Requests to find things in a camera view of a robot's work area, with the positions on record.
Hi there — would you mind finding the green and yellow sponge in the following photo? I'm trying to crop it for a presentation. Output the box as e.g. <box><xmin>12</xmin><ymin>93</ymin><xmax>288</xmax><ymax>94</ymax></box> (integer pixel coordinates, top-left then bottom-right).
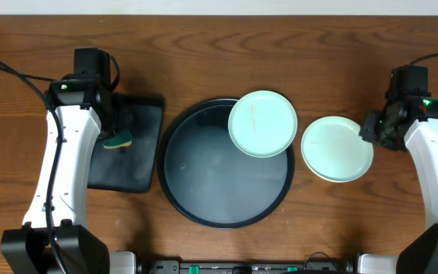
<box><xmin>103</xmin><ymin>129</ymin><xmax>132</xmax><ymax>149</ymax></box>

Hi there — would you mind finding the mint green plate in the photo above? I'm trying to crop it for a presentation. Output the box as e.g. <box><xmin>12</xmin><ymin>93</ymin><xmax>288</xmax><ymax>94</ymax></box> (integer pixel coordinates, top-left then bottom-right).
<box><xmin>227</xmin><ymin>91</ymin><xmax>298</xmax><ymax>158</ymax></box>
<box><xmin>300</xmin><ymin>116</ymin><xmax>374</xmax><ymax>183</ymax></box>

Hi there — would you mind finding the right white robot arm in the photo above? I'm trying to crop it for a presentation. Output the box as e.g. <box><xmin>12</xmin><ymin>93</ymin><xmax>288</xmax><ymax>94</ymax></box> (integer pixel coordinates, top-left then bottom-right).
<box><xmin>357</xmin><ymin>97</ymin><xmax>438</xmax><ymax>273</ymax></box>

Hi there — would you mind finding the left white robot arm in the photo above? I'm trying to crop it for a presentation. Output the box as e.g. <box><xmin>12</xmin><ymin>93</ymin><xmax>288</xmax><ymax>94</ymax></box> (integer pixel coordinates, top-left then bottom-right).
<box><xmin>1</xmin><ymin>80</ymin><xmax>138</xmax><ymax>273</ymax></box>

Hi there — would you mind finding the black rectangular tray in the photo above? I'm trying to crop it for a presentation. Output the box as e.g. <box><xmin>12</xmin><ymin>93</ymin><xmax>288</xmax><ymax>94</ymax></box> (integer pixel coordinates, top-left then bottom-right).
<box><xmin>87</xmin><ymin>94</ymin><xmax>164</xmax><ymax>193</ymax></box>

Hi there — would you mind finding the black round serving tray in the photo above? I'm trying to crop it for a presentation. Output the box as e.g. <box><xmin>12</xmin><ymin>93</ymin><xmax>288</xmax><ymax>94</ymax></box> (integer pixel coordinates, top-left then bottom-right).
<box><xmin>157</xmin><ymin>97</ymin><xmax>294</xmax><ymax>229</ymax></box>

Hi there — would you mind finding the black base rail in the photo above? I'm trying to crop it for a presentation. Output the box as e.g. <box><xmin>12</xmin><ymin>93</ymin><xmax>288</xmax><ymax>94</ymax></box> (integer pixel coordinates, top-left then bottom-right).
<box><xmin>142</xmin><ymin>252</ymin><xmax>357</xmax><ymax>274</ymax></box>

